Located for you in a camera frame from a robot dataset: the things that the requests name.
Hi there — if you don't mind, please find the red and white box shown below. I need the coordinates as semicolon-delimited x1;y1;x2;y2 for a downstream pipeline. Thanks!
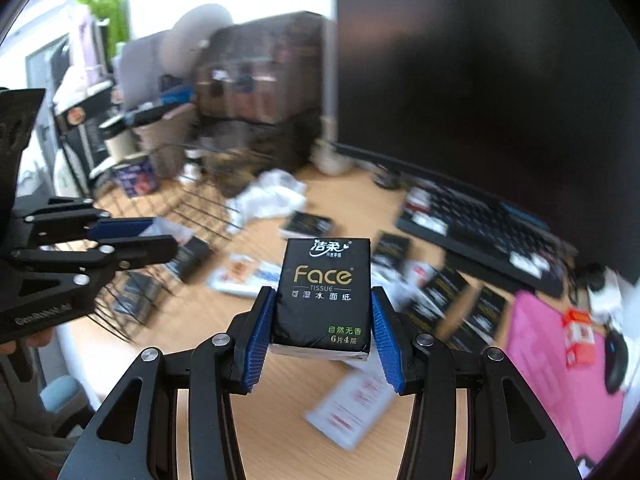
562;308;598;368

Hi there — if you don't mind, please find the black keyboard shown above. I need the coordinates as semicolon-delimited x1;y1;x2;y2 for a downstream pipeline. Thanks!
395;182;581;298

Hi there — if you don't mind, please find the blue purple box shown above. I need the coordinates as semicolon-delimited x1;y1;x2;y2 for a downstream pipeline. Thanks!
112;157;161;198

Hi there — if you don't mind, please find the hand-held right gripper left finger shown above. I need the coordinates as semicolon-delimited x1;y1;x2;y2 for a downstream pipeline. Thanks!
57;285;278;480

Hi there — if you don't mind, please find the white blue snack packet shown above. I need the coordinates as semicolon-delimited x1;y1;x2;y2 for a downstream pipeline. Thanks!
207;254;286;300

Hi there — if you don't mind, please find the small white red-label sachet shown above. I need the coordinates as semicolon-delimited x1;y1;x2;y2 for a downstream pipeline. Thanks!
402;260;441;291

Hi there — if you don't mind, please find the cardboard box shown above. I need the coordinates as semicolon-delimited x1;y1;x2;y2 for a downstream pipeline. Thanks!
132;105;198;178

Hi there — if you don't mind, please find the green fuzzy object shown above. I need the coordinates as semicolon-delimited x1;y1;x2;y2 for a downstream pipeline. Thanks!
75;0;132;43

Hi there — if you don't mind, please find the long white packet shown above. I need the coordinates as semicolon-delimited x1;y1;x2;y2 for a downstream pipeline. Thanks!
305;355;398;452

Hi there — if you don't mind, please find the black wire basket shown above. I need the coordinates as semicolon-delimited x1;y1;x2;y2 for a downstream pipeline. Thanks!
87;142;281;343

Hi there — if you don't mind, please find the black computer monitor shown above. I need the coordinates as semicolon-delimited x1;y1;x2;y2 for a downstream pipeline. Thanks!
330;0;636;281

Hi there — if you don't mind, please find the white paper towel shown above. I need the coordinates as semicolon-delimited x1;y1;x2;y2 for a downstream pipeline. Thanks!
225;169;308;231

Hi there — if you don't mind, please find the black tissue pack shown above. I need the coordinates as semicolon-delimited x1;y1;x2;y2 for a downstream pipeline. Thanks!
279;210;335;241
410;262;471;321
435;310;496;353
371;231;412;271
112;271;163;323
172;236;211;283
467;285;508;331
270;236;372;363

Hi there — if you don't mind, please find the dark translucent drawer cabinet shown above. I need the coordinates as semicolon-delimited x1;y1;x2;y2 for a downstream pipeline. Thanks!
192;10;341;181

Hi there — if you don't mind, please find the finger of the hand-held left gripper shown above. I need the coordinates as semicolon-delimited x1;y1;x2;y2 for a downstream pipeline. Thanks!
14;199;156;247
12;234;179;303

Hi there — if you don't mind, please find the cream ceramic vase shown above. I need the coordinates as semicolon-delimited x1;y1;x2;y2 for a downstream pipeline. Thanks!
312;139;351;177

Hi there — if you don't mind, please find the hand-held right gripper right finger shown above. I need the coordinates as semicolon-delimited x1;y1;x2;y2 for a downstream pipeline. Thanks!
370;286;583;480

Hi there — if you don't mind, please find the black computer mouse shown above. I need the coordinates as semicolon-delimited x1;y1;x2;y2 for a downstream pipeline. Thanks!
602;332;630;396

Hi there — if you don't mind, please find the wooden desktop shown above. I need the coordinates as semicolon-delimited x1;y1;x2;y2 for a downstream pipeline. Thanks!
65;160;601;480

